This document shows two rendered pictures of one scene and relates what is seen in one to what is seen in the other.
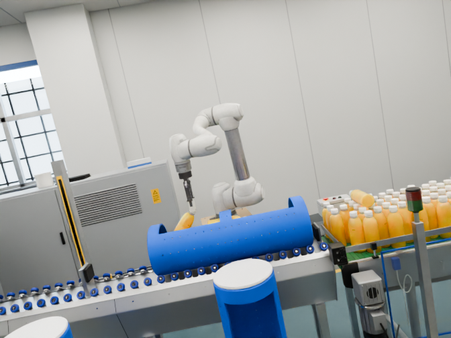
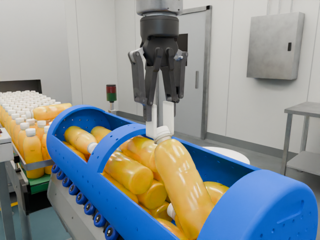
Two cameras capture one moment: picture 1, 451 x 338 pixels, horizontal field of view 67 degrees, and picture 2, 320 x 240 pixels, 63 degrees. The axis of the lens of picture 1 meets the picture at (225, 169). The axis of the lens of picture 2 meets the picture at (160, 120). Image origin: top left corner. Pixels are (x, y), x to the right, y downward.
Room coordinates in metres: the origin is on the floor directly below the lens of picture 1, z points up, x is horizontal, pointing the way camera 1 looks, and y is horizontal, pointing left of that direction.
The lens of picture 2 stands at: (2.26, 0.65, 1.42)
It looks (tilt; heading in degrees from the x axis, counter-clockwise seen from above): 13 degrees down; 232
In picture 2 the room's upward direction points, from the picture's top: straight up
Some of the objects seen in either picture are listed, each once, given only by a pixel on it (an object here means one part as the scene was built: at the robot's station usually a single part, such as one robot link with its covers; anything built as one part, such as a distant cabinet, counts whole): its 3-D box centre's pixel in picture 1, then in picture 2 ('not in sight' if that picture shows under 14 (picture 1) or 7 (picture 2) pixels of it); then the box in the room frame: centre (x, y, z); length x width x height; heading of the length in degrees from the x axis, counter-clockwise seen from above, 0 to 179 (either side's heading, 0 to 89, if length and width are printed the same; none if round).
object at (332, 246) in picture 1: (337, 253); not in sight; (1.67, -0.47, 0.95); 0.10 x 0.07 x 0.10; 179
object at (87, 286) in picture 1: (88, 278); not in sight; (1.90, 0.90, 1.00); 0.10 x 0.04 x 0.15; 179
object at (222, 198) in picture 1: (223, 196); not in sight; (2.53, 0.06, 1.18); 0.18 x 0.16 x 0.22; 72
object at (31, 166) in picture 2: (331, 237); (73, 156); (1.87, -0.51, 0.96); 0.40 x 0.01 x 0.03; 179
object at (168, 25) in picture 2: (186, 179); (159, 42); (1.93, 0.23, 1.45); 0.08 x 0.07 x 0.09; 179
